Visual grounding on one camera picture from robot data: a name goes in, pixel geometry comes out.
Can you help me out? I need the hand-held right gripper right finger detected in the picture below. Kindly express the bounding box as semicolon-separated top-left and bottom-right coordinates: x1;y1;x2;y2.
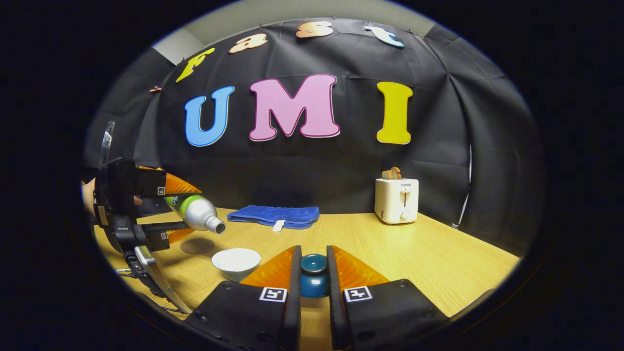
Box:
326;245;450;351

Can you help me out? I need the white toaster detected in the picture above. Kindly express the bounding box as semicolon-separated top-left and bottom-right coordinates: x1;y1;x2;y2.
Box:
374;178;419;225

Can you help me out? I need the teal teacup lid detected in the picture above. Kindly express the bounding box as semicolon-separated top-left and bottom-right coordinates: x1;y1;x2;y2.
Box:
298;253;330;299

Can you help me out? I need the blue folded towel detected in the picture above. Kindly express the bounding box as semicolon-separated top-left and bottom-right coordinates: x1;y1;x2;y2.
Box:
227;205;320;232

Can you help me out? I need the teal teacup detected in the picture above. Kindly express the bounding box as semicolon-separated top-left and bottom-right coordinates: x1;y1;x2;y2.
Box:
211;248;262;282

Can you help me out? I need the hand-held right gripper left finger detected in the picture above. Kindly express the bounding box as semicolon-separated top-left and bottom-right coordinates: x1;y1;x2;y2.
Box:
184;245;303;351

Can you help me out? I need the round brown coaster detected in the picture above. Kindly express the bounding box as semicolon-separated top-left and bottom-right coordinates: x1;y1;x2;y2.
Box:
180;237;215;255

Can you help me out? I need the black backdrop cloth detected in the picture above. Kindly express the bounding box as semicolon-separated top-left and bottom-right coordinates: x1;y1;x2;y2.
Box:
83;17;544;256

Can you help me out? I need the silver green water bottle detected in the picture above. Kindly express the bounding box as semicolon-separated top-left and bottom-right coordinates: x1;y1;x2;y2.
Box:
165;195;226;235

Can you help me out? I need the white power cable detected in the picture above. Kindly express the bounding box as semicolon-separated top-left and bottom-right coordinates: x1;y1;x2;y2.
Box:
452;145;472;230

